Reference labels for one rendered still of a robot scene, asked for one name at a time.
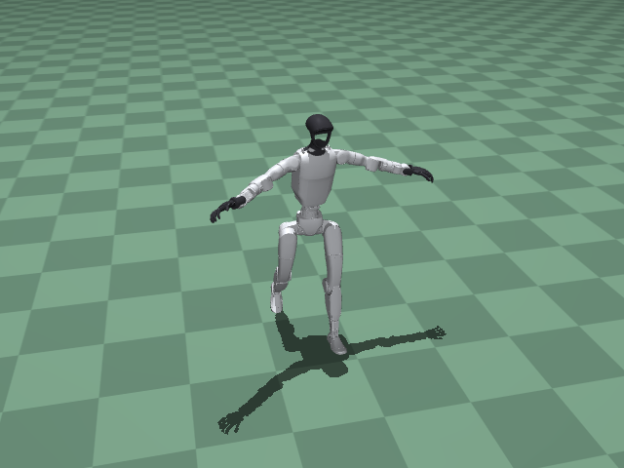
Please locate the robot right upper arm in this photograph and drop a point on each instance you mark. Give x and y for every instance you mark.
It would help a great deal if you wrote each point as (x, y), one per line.
(285, 166)

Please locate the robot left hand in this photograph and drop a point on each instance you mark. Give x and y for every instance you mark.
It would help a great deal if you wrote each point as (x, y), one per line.
(418, 171)

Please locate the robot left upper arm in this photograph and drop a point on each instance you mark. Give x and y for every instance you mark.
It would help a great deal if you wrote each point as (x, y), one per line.
(357, 159)

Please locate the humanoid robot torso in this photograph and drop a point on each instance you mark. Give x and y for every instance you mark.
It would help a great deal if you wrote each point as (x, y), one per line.
(312, 184)

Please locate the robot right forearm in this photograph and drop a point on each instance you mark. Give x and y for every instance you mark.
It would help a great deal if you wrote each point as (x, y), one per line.
(254, 188)

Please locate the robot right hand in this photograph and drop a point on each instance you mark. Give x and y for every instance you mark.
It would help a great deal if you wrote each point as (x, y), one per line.
(233, 203)

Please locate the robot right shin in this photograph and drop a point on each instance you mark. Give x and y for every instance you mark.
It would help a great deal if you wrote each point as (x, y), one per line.
(278, 287)

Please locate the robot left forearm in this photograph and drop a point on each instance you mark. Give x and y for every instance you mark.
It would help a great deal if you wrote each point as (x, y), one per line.
(390, 166)

